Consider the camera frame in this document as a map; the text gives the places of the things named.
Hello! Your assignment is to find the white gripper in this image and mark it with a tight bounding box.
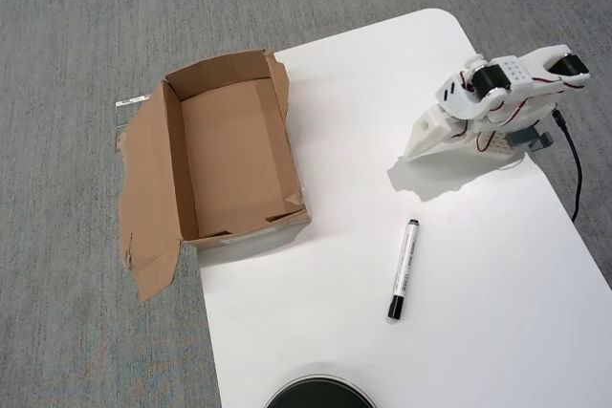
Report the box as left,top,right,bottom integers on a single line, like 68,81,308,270
400,107,480,161

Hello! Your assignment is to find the black and white marker pen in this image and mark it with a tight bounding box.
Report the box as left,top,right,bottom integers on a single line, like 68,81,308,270
387,219,423,322

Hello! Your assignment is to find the open brown cardboard box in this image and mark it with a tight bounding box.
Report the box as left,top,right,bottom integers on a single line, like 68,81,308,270
116,48,313,303

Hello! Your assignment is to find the grey table clamp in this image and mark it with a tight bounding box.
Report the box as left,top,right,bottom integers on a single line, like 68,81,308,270
507,126,554,154

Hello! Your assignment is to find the black round disc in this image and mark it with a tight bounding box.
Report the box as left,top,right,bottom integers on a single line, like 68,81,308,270
263,362,379,408

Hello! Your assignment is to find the black power cable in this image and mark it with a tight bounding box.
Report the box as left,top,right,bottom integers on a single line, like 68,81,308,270
551,108,584,224

